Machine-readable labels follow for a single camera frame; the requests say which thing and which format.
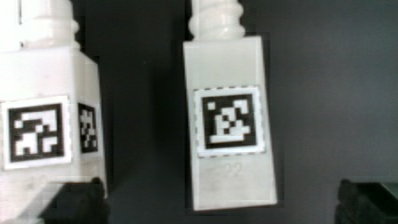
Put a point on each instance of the white table leg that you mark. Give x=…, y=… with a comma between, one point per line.
x=52, y=151
x=232, y=156

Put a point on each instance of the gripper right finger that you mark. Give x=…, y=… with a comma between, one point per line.
x=367, y=203

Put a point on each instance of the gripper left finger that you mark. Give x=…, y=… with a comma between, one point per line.
x=79, y=206

